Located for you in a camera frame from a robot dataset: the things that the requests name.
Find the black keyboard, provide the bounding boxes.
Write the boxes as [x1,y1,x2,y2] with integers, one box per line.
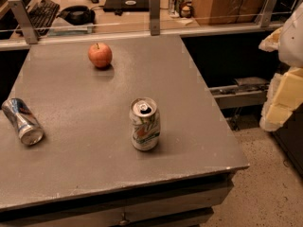
[27,0,60,36]

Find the white 7up can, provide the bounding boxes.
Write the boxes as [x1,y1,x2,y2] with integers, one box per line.
[129,97,161,151]

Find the black headphones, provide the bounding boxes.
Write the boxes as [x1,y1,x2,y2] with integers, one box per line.
[59,6,96,26]

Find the left metal bracket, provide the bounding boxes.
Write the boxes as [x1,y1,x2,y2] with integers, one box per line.
[9,0,39,44]

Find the small brown jar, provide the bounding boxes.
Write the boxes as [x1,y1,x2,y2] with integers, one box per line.
[180,6,191,18]

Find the cardboard box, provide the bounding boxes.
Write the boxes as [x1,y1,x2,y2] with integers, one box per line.
[191,0,265,26]

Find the middle metal bracket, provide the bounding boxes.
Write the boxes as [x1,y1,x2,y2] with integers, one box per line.
[149,0,160,36]

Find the black laptop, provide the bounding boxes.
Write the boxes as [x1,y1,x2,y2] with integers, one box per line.
[103,0,149,12]

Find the right metal bracket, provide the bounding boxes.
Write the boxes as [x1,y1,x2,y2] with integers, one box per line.
[258,0,277,27]

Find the crushed blue silver can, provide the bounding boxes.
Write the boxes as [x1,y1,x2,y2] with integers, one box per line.
[1,98,44,146]

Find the red apple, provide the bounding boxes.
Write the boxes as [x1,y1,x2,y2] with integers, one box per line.
[88,43,113,68]

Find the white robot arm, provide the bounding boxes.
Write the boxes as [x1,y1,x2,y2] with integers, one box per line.
[258,3,303,131]

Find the grey drawer front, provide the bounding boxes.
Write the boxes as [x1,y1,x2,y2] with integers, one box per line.
[0,181,233,227]

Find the metal bracket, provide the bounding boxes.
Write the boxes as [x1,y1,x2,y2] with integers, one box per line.
[258,0,277,27]
[149,0,160,36]
[9,0,39,44]

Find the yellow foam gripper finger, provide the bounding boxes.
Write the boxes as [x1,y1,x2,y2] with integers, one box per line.
[258,27,282,52]
[259,68,303,131]

